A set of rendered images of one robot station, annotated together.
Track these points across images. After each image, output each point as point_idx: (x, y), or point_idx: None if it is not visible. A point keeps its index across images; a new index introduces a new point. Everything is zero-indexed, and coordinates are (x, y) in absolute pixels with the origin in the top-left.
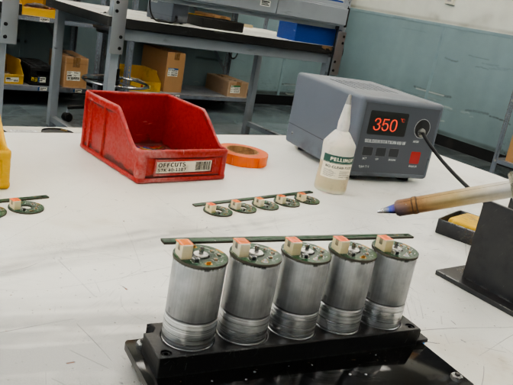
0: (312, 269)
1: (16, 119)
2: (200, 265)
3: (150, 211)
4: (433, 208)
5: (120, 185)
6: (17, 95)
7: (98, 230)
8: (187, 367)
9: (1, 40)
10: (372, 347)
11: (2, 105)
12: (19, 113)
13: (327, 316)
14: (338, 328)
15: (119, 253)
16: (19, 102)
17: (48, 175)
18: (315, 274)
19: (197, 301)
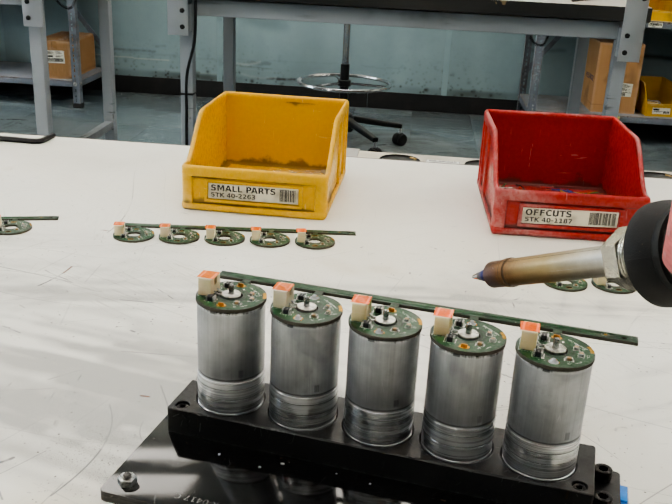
0: (367, 344)
1: (655, 164)
2: (207, 304)
3: (461, 268)
4: (522, 280)
5: (466, 232)
6: (669, 132)
7: (363, 277)
8: (202, 429)
9: (619, 58)
10: (494, 495)
11: (643, 145)
12: (662, 156)
13: (424, 426)
14: (433, 448)
15: (350, 306)
16: (668, 142)
17: (390, 211)
18: (373, 353)
19: (208, 349)
